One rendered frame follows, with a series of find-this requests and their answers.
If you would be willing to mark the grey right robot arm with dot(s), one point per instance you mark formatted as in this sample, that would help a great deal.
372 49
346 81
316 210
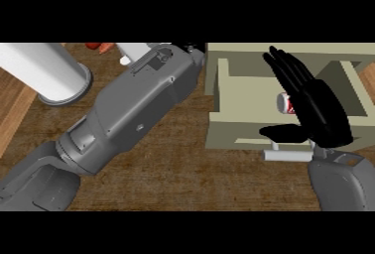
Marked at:
341 185

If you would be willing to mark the orange red vegetable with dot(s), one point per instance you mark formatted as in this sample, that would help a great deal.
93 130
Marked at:
101 46

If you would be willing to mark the large white cylinder container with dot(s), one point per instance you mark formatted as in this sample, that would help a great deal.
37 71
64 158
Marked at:
39 69

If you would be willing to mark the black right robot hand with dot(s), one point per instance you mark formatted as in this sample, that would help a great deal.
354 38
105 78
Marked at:
322 112

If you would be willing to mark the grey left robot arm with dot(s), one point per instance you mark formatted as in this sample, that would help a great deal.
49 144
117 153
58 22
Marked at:
136 99

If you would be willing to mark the olive wooden cabinet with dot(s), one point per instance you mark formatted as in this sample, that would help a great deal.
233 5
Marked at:
244 89

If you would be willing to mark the red and silver can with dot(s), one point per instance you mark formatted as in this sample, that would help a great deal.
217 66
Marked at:
284 103

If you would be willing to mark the small white bottle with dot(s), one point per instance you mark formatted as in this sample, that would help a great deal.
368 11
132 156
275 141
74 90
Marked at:
133 50

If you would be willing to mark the olive drawer front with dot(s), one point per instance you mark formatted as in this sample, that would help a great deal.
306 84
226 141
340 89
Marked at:
233 130

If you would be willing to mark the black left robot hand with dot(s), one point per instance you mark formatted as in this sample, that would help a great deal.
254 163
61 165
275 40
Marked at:
189 46

